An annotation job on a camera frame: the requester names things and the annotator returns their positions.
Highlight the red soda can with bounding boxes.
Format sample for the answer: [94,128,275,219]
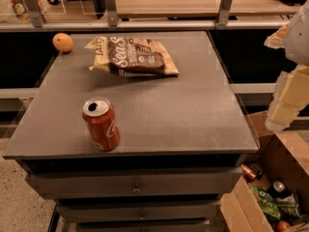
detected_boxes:
[82,97,120,152]

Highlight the grey drawer cabinet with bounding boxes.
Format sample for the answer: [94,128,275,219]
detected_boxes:
[4,31,258,232]

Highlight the red can in box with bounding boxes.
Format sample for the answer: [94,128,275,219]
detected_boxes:
[240,163,258,183]

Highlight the orange fruit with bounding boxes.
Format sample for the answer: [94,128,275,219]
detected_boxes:
[52,33,73,53]

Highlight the yellow Lays chip bag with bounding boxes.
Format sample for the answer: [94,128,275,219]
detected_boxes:
[86,36,179,76]

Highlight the brown chip bag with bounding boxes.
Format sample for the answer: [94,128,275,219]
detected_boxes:
[108,37,165,75]

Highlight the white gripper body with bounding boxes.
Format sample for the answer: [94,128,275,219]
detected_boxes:
[285,0,309,65]

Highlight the red apple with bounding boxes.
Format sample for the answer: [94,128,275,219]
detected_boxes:
[275,220,291,232]

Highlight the black soda can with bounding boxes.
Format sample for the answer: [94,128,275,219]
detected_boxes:
[267,181,290,199]

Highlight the green snack bag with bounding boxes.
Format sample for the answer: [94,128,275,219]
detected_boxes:
[248,185,281,222]

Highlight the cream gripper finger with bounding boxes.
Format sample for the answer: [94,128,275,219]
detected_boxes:
[265,65,309,131]
[264,24,289,48]

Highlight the cardboard box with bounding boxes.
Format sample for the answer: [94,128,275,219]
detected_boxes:
[221,111,309,232]

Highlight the orange white package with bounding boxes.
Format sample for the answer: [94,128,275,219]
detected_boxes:
[0,0,49,23]

